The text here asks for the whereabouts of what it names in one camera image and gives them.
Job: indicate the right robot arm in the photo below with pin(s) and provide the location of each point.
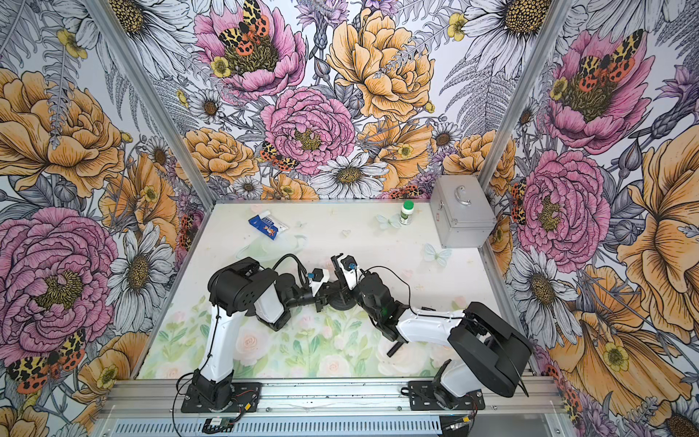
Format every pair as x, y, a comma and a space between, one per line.
491, 354

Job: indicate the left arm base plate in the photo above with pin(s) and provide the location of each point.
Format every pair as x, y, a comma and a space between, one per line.
228, 397

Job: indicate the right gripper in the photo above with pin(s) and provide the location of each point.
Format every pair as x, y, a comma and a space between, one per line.
343, 281

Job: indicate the aluminium front rail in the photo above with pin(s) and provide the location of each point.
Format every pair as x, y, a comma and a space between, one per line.
338, 397

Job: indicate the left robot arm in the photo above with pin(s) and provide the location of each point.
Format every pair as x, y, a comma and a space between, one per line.
241, 290

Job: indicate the white vented cable duct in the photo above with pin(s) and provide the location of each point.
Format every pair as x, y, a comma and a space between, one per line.
282, 426

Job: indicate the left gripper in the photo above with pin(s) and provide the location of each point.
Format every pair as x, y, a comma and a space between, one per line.
321, 299

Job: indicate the silver first aid case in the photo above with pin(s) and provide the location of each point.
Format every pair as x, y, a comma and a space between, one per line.
461, 212

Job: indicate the black round stand base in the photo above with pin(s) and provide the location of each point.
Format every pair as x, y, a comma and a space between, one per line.
341, 300

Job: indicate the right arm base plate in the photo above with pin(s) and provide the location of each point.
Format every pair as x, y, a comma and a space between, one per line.
430, 396

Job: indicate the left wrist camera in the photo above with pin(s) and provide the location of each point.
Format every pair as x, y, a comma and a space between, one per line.
317, 279

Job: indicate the blue gauze bandage packet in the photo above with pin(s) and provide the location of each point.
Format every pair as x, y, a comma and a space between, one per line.
268, 225

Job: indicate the white green-capped pill bottle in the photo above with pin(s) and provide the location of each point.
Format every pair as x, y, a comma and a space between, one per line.
406, 212

